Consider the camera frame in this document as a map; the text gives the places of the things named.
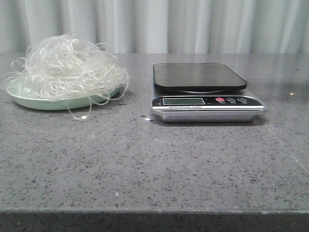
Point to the white translucent vermicelli bundle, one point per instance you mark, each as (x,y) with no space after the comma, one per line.
(71,65)

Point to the black silver kitchen scale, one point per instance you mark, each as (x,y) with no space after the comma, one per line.
(202,92)

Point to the white pleated curtain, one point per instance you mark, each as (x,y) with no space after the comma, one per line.
(161,26)

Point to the light green round plate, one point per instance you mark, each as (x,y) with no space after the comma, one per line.
(26,97)

